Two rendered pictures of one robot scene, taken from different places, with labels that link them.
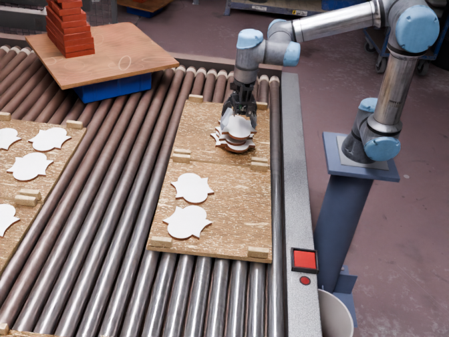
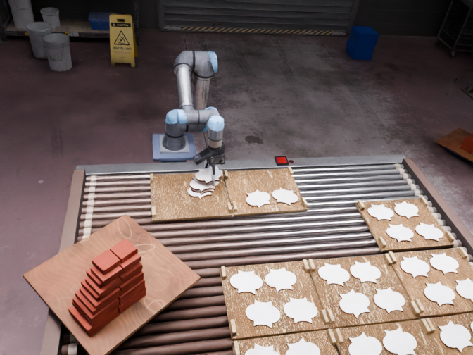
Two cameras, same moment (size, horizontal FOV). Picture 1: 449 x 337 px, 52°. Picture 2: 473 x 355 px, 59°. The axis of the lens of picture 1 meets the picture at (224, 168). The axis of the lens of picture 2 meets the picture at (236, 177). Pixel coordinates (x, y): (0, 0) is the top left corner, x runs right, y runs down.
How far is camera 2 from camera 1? 2.47 m
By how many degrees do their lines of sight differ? 77
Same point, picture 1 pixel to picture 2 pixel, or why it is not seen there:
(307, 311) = (305, 160)
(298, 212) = (249, 163)
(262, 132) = (184, 176)
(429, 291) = not seen: hidden behind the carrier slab
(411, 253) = not seen: hidden behind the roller
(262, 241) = (280, 171)
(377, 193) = (65, 199)
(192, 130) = (196, 209)
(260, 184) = (238, 175)
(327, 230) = not seen: hidden behind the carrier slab
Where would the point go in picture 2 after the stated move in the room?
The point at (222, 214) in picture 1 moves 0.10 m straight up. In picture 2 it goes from (270, 186) to (273, 172)
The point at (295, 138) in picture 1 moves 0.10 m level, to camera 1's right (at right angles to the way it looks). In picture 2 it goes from (179, 165) to (177, 155)
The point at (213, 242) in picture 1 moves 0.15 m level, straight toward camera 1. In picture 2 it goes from (291, 187) to (315, 185)
